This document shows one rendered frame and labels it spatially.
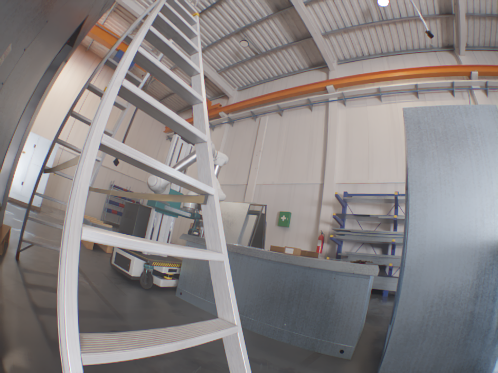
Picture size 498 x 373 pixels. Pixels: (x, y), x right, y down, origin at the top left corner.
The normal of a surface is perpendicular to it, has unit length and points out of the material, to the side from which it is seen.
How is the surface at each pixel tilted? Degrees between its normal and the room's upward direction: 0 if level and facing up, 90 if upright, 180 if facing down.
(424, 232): 90
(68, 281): 66
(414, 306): 90
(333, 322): 90
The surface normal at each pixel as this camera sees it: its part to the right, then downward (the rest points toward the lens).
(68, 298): 0.84, -0.36
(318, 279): -0.54, -0.31
